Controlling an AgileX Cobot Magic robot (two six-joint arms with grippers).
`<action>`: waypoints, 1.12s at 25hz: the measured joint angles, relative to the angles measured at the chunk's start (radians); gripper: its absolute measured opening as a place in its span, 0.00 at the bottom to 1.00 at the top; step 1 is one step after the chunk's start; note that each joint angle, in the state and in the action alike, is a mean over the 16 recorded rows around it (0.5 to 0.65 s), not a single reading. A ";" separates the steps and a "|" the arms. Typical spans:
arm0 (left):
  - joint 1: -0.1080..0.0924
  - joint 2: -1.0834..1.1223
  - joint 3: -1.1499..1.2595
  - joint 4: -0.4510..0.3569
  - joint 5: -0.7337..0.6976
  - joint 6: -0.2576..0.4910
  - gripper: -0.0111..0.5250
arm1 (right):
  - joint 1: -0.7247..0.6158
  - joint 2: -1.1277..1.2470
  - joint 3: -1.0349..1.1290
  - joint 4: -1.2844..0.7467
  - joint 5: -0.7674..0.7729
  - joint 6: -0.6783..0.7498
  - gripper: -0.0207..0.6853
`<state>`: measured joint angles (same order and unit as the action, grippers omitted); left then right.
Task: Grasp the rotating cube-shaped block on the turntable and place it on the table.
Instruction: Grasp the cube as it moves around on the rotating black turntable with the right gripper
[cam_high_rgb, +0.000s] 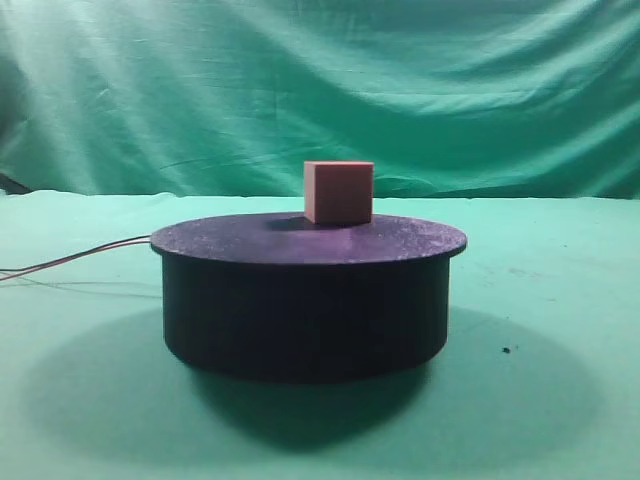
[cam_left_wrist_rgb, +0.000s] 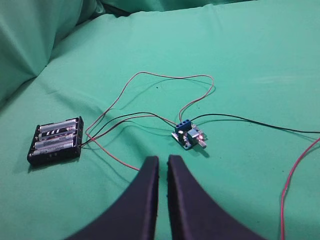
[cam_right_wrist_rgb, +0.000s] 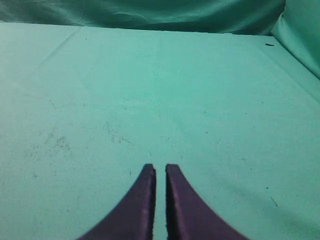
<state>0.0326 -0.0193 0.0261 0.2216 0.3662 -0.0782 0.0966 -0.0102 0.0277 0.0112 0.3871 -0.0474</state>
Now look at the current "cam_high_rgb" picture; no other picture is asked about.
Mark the pink cube-shaped block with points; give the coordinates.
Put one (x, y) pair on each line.
(338, 192)

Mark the black round turntable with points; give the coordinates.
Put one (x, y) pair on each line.
(274, 297)

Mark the green backdrop cloth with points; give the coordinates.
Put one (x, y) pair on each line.
(446, 98)

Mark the green table cloth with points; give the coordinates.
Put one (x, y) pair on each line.
(539, 379)

